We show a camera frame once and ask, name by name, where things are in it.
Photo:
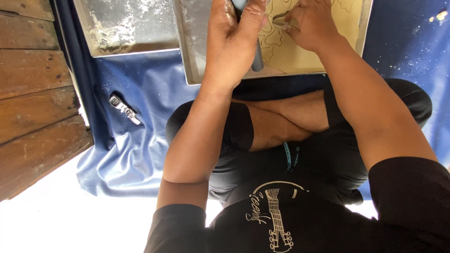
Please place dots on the metal baking tray with dough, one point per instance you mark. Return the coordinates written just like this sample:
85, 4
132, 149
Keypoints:
191, 42

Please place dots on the person's right hand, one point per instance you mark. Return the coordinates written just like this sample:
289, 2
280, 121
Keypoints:
313, 26

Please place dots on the person's black shorts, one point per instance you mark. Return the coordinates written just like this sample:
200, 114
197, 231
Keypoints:
316, 165

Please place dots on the brown wooden plank door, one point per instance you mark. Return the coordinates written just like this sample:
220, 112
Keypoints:
31, 88

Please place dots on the black guitar print shirt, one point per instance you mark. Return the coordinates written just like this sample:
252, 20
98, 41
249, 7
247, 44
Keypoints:
334, 228

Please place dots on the person's right fingers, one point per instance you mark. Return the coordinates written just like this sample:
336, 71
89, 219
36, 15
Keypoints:
291, 21

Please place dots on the grey pipe rolling pin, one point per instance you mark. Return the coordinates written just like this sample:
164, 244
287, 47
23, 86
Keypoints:
257, 56

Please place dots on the person's left hand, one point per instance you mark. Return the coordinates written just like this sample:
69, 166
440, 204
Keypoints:
226, 49

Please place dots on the small yellow dough scrap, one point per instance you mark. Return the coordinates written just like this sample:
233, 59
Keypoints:
441, 15

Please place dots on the silver metal wristwatch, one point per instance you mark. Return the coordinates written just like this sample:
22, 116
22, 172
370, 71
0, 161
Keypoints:
123, 109

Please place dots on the white flour residue heap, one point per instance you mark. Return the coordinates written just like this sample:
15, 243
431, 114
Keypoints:
110, 35

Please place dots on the floured empty metal tray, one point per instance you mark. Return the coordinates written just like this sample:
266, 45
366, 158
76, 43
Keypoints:
147, 24

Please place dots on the person's crossed bare legs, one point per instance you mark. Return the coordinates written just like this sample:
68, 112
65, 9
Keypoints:
281, 119

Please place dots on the blue floor cloth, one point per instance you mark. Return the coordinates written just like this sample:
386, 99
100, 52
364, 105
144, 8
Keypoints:
147, 105

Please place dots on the rolled cut dough sheet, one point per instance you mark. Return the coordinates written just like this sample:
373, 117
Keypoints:
298, 59

